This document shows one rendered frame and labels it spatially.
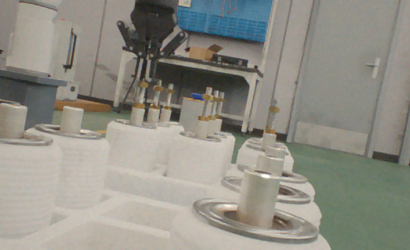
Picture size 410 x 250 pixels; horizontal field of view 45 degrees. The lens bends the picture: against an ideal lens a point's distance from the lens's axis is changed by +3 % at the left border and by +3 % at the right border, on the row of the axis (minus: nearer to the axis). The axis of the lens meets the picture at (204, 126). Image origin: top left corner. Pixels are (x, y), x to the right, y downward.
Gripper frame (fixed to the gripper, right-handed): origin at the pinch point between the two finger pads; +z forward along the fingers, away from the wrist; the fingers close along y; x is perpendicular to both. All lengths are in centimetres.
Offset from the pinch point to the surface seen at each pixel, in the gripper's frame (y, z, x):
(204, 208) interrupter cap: -22, 10, 55
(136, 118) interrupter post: -0.2, 8.7, 1.2
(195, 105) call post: -3.2, 5.1, -37.3
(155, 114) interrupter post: -0.2, 8.0, -10.7
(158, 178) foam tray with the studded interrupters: -7.5, 17.1, 7.3
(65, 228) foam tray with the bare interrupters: -8.0, 16.9, 41.7
